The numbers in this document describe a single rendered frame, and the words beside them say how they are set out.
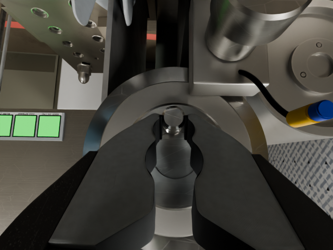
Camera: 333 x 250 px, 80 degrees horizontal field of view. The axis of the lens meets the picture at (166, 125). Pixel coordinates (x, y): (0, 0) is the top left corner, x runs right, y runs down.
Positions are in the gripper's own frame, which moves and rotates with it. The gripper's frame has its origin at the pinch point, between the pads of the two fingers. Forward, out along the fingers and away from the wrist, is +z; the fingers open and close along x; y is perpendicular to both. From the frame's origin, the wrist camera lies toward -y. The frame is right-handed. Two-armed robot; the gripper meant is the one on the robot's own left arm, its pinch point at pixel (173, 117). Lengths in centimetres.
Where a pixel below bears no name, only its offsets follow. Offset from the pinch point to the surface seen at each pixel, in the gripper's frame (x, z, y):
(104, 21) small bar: -11.2, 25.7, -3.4
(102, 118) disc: -5.8, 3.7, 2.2
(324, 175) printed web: 17.8, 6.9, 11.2
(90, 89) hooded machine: -76, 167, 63
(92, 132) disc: -6.5, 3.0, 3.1
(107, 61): -5.8, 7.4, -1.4
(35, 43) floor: -158, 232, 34
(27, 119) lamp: -35, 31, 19
